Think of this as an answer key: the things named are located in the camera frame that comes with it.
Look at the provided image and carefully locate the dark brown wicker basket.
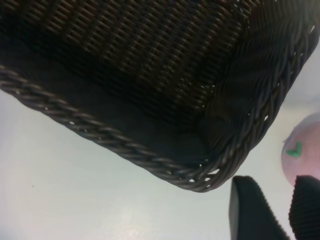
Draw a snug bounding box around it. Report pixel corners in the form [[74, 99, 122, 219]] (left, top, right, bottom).
[[0, 0, 320, 193]]

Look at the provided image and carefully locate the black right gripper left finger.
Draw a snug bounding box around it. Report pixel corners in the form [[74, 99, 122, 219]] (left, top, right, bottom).
[[228, 175, 291, 240]]

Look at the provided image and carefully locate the pink toy peach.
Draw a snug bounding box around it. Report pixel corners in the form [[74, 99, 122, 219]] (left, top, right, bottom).
[[280, 112, 320, 188]]

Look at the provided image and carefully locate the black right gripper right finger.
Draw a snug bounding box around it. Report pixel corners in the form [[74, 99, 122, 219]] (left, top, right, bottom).
[[289, 174, 320, 240]]

